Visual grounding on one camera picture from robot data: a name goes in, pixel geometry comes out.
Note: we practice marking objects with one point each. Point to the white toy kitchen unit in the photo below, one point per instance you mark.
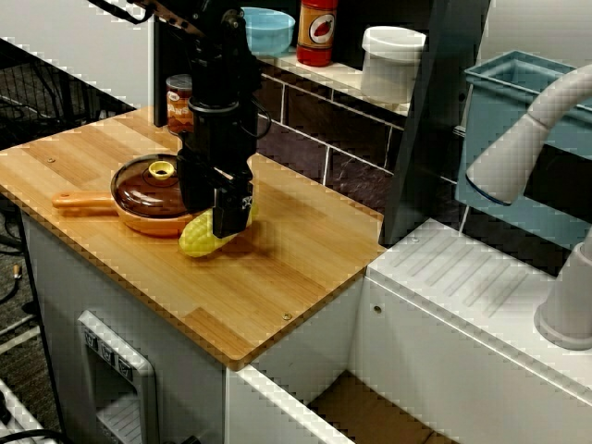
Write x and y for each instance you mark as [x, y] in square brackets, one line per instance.
[416, 347]

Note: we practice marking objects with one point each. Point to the black upright post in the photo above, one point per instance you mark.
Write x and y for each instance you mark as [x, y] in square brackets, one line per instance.
[159, 69]

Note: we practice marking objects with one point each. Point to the dark tiled backsplash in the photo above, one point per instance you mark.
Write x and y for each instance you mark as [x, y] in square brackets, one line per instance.
[305, 111]

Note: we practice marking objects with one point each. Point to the red sauce bottle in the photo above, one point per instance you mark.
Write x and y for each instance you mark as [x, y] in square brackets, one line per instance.
[316, 37]

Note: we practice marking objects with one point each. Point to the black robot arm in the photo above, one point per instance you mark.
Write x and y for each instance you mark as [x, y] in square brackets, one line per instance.
[222, 69]

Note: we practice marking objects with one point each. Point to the yellow toy corn cob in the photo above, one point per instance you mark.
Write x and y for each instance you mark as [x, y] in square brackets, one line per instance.
[199, 241]

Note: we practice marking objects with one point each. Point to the grey toy faucet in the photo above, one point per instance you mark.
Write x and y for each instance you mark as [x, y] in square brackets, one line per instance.
[509, 152]

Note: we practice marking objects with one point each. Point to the white lidded container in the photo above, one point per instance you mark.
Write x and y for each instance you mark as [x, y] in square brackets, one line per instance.
[393, 69]

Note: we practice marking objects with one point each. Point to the brown lid with yellow knob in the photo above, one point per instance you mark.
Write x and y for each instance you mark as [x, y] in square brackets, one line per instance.
[139, 194]

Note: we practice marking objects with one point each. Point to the aluminium frame rail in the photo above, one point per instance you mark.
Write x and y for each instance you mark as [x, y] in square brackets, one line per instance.
[14, 411]

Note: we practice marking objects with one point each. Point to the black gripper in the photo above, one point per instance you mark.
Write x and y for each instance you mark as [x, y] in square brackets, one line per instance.
[217, 152]

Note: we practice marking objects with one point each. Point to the dark grey upright panel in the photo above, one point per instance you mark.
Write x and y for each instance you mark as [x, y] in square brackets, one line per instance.
[430, 139]

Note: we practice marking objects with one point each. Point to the toy beans can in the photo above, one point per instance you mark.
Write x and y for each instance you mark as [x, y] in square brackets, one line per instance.
[178, 111]

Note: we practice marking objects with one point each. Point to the orange toy frying pan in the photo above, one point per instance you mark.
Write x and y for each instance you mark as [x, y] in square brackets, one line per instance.
[148, 226]

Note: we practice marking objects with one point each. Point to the light blue bowl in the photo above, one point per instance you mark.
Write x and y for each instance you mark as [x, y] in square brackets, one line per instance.
[270, 32]

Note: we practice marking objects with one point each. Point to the teal plastic bin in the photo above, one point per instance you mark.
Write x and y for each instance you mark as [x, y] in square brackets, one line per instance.
[499, 102]

